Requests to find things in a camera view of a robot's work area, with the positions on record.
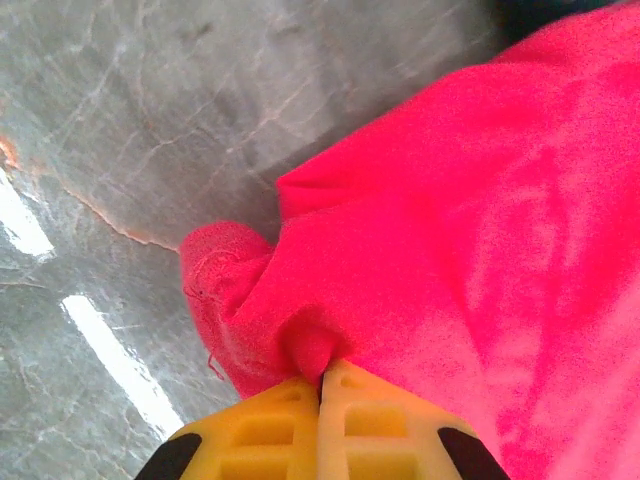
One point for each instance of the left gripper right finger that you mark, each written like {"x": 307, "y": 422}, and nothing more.
{"x": 380, "y": 440}

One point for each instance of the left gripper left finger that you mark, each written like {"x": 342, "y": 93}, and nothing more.
{"x": 250, "y": 445}

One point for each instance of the pink t-shirt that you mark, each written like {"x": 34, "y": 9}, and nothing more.
{"x": 450, "y": 225}

